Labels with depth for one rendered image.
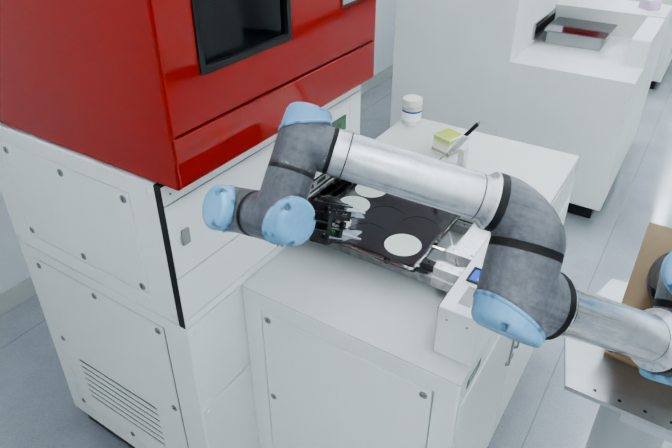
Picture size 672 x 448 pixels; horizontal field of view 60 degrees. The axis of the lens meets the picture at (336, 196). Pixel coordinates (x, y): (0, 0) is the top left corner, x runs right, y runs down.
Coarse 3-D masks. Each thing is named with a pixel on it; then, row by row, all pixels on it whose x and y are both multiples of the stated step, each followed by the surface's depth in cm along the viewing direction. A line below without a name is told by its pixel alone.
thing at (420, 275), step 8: (336, 248) 169; (344, 248) 168; (360, 256) 166; (368, 256) 164; (376, 264) 163; (384, 264) 162; (400, 272) 160; (408, 272) 158; (416, 272) 157; (424, 272) 156; (416, 280) 158; (424, 280) 156
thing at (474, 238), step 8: (472, 232) 167; (480, 232) 167; (488, 232) 167; (464, 240) 164; (472, 240) 164; (480, 240) 164; (464, 248) 160; (472, 248) 160; (432, 280) 150; (440, 280) 149; (440, 288) 150; (448, 288) 148
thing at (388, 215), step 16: (352, 192) 182; (384, 208) 174; (400, 208) 174; (416, 208) 174; (432, 208) 174; (352, 224) 167; (368, 224) 167; (384, 224) 167; (400, 224) 167; (416, 224) 167; (432, 224) 167; (352, 240) 160; (368, 240) 160; (384, 240) 160; (432, 240) 160; (400, 256) 154; (416, 256) 154
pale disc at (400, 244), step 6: (396, 234) 162; (402, 234) 162; (390, 240) 160; (396, 240) 160; (402, 240) 160; (408, 240) 160; (414, 240) 160; (390, 246) 158; (396, 246) 158; (402, 246) 158; (408, 246) 158; (414, 246) 158; (420, 246) 158; (390, 252) 156; (396, 252) 155; (402, 252) 155; (408, 252) 155; (414, 252) 155
